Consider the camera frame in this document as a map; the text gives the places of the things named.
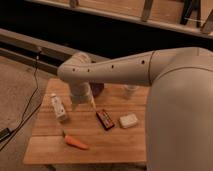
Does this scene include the white tube bottle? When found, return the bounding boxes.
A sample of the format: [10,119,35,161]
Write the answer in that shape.
[51,93,68,122]

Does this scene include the wooden table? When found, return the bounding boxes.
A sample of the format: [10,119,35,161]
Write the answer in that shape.
[24,79,148,164]

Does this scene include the white sponge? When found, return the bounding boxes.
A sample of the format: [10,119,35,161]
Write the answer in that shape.
[119,113,138,128]

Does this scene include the black device on floor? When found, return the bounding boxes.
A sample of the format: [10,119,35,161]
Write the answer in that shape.
[0,128,11,143]

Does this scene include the clear plastic cup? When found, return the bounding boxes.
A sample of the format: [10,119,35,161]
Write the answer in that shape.
[124,85,138,99]

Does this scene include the black cable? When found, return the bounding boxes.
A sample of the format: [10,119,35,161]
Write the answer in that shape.
[0,50,43,152]

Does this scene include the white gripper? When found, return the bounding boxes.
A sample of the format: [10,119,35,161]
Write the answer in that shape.
[69,83,96,111]

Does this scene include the dark purple bowl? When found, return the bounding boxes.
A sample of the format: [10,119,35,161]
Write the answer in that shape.
[90,83,104,97]

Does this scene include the orange carrot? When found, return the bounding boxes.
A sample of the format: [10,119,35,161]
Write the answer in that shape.
[62,132,89,150]

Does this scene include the black and orange eraser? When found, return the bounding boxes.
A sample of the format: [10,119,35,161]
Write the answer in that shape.
[96,110,115,131]

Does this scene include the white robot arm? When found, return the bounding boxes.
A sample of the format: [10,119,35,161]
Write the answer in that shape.
[57,47,213,171]

